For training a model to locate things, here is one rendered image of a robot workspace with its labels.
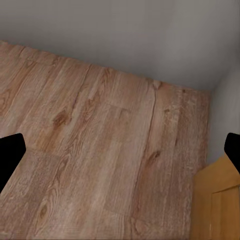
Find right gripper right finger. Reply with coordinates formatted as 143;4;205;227
224;133;240;173

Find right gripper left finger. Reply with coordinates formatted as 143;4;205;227
0;133;26;193

